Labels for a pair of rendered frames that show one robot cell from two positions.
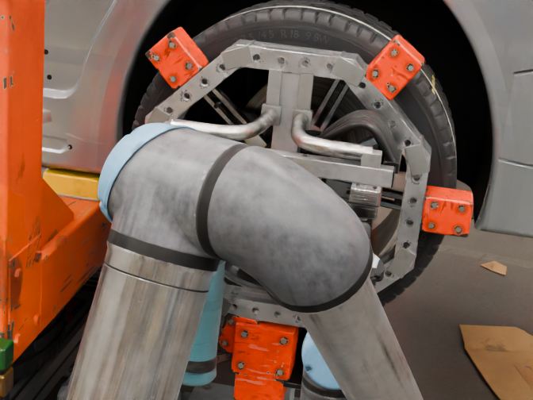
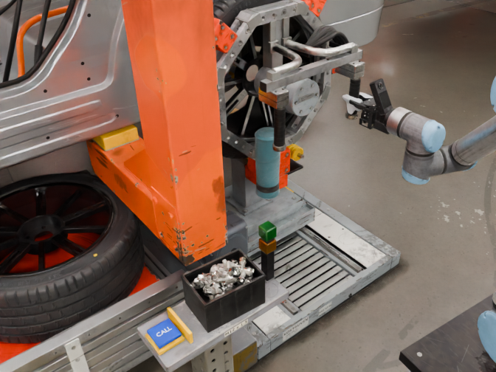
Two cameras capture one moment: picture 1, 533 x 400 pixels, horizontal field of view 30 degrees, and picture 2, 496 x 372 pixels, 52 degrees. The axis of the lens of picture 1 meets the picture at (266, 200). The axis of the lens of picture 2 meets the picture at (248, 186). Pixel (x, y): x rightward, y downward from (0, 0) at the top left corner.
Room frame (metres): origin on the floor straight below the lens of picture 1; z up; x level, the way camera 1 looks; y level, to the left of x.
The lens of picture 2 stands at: (0.69, 1.25, 1.60)
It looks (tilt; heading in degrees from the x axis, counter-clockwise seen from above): 35 degrees down; 315
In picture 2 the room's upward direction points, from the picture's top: 2 degrees counter-clockwise
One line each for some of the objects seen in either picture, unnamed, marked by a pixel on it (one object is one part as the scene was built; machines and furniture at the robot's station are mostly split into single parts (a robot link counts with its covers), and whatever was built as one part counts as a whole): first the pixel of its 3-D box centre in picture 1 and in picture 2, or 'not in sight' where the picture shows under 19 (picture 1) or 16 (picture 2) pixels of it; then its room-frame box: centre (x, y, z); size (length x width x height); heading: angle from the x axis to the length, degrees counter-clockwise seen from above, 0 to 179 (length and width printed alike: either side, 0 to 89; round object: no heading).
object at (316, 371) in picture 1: (338, 343); (421, 132); (1.28, -0.12, 0.81); 0.12 x 0.09 x 0.10; 172
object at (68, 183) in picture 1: (80, 178); (113, 132); (2.18, 0.43, 0.71); 0.14 x 0.14 x 0.05; 82
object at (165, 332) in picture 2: not in sight; (164, 333); (1.50, 0.78, 0.47); 0.07 x 0.07 x 0.02; 82
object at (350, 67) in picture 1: (281, 188); (272, 83); (1.82, -0.03, 0.85); 0.54 x 0.07 x 0.54; 82
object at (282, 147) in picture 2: not in sight; (279, 127); (1.61, 0.18, 0.83); 0.04 x 0.04 x 0.16
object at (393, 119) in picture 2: not in sight; (400, 121); (1.36, -0.14, 0.81); 0.10 x 0.05 x 0.09; 82
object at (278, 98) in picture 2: not in sight; (273, 94); (1.64, 0.17, 0.93); 0.09 x 0.05 x 0.05; 172
